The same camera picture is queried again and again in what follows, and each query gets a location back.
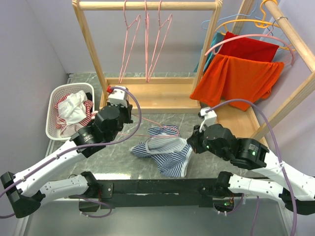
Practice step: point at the large pink plastic hanger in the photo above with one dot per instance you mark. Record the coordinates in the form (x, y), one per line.
(214, 50)

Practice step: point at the black tank top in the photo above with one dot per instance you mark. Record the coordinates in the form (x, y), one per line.
(89, 96)

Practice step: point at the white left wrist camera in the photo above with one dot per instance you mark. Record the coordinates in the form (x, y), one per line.
(117, 96)

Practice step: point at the red white striped tank top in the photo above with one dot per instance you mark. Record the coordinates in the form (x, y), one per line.
(68, 130)

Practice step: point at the blue wire hanger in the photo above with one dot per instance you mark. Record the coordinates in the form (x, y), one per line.
(252, 11)

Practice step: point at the pink hanger of blue top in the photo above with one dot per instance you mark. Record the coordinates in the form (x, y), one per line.
(158, 124)

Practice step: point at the small wooden clothes rack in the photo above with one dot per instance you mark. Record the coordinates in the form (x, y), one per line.
(156, 95)

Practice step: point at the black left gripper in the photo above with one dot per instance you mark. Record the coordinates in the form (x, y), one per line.
(128, 111)

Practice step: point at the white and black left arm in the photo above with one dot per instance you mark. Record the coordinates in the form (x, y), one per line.
(28, 190)

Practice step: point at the orange shirt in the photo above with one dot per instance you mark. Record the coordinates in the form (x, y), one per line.
(236, 79)

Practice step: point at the orange plastic hanger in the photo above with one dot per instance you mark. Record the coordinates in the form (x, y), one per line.
(259, 23)

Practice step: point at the red shirt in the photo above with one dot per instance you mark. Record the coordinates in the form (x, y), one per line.
(251, 49)

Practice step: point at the white perforated laundry basket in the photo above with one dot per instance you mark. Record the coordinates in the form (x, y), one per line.
(51, 130)

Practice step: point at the large wooden clothes rack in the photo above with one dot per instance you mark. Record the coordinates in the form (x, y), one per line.
(308, 85)

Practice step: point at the pink wire hanger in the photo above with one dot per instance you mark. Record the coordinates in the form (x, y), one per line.
(130, 37)

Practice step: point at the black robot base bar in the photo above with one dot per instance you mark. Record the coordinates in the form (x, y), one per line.
(160, 192)

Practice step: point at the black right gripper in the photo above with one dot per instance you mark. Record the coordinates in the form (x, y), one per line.
(193, 140)

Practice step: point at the pink hanger of striped top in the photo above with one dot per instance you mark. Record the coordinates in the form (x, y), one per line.
(147, 20)

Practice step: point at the blue white striped tank top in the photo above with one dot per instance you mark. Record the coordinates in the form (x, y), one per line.
(167, 148)

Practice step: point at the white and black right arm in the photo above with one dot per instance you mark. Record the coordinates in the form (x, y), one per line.
(284, 183)

